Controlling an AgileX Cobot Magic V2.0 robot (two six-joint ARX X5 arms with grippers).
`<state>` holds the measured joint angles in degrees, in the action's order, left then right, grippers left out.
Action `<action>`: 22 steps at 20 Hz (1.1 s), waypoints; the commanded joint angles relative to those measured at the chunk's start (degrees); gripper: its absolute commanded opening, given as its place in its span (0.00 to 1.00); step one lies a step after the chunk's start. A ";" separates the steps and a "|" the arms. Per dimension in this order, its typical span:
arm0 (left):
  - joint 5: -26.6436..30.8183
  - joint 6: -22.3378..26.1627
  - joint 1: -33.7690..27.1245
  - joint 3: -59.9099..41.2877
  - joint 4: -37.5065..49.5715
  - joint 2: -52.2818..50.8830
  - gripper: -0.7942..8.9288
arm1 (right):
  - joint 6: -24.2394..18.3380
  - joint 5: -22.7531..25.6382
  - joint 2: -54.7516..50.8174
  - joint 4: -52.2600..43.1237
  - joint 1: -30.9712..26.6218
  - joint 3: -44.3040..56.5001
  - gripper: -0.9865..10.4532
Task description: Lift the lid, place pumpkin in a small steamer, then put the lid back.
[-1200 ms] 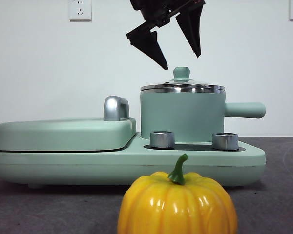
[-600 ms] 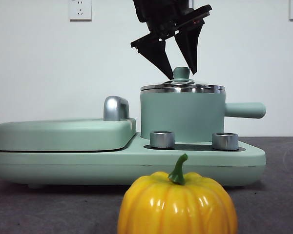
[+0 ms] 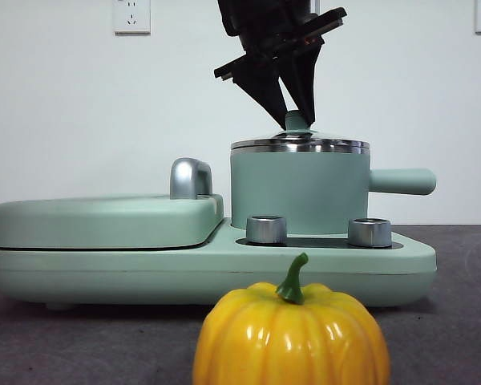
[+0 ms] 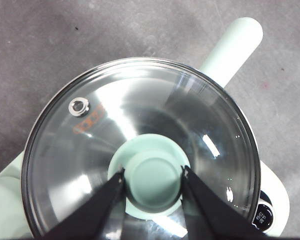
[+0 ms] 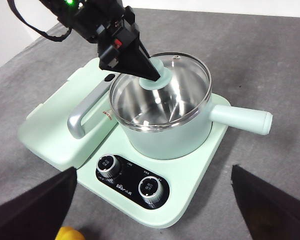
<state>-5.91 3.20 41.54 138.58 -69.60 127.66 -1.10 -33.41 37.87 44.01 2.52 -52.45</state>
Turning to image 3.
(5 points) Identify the glass lid with green knob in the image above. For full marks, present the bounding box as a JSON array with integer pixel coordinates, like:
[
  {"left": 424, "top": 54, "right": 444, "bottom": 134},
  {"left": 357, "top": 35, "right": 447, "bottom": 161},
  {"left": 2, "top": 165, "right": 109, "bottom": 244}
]
[{"left": 229, "top": 111, "right": 370, "bottom": 155}]

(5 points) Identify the yellow pumpkin with green stem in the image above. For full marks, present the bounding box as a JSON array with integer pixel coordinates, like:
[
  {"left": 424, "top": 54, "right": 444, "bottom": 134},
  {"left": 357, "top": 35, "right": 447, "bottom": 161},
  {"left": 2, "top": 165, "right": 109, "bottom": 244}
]
[{"left": 192, "top": 252, "right": 390, "bottom": 385}]

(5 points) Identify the mint green saucepan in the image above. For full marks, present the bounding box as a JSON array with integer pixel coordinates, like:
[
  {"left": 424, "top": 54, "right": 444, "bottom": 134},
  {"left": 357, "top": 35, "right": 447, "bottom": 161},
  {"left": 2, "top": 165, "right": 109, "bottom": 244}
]
[{"left": 228, "top": 144, "right": 438, "bottom": 237}]

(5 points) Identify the silver control knob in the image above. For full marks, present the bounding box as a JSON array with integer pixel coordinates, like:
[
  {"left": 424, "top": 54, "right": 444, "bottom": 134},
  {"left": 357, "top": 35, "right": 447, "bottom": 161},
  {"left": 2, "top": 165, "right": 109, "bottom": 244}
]
[
  {"left": 347, "top": 217, "right": 393, "bottom": 247},
  {"left": 245, "top": 215, "right": 288, "bottom": 245}
]

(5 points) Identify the mint green hinged griddle cover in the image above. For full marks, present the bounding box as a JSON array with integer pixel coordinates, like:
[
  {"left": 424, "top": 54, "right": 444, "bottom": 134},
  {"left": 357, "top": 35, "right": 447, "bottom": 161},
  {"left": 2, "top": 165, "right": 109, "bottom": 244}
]
[{"left": 0, "top": 193, "right": 225, "bottom": 249}]

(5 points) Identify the mint green breakfast machine base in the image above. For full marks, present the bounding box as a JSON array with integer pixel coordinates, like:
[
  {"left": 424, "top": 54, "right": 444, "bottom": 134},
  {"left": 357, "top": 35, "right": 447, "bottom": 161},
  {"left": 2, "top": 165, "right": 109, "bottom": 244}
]
[{"left": 0, "top": 218, "right": 438, "bottom": 312}]

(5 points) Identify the silver cover handle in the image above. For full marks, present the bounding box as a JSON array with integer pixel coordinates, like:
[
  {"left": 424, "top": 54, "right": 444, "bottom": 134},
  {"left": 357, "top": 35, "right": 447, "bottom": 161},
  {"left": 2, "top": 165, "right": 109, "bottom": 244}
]
[{"left": 169, "top": 157, "right": 214, "bottom": 201}]

